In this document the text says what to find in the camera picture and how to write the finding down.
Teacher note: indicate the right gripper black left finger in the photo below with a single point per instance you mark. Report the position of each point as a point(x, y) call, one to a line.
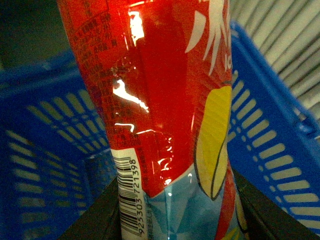
point(101, 221)

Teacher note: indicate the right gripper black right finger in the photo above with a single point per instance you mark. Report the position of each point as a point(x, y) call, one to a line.
point(265, 220)

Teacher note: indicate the red iced tea bottle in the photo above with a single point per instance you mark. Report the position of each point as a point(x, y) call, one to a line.
point(160, 75)

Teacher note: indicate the blue plastic shopping basket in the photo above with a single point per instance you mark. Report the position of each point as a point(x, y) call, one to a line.
point(55, 159)

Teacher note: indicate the white vertical blind curtain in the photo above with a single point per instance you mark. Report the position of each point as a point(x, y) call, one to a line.
point(276, 69)

